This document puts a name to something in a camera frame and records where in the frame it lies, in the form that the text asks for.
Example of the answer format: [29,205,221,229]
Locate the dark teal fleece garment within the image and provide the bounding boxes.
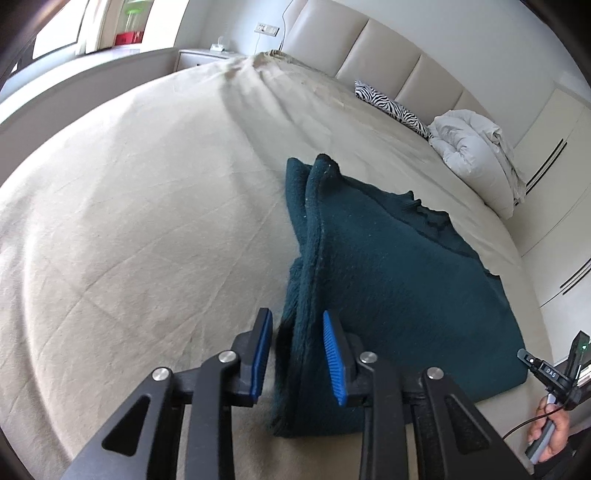
[271,154,527,438]

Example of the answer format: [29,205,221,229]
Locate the person's right hand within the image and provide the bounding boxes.
[527,394,570,464]

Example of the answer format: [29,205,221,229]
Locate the beige bed sheet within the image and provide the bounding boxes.
[1,54,551,479]

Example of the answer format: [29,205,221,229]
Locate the white folded duvet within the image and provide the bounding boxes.
[429,109,526,220]

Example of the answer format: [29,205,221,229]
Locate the zebra print pillow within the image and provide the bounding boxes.
[355,80,432,140]

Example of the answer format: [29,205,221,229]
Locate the white bedside table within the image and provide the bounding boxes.
[173,49,243,72]

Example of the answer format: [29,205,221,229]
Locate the red box on sill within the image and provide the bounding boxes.
[114,31,144,46]

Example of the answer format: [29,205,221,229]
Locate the beige padded headboard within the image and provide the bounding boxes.
[280,0,530,146]

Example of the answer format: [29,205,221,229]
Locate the black cable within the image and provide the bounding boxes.
[502,407,567,441]

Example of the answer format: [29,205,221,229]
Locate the cream wardrobe with dark handles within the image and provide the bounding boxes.
[506,89,590,361]

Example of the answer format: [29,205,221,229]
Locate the white wall socket plate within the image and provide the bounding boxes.
[254,23,280,37]

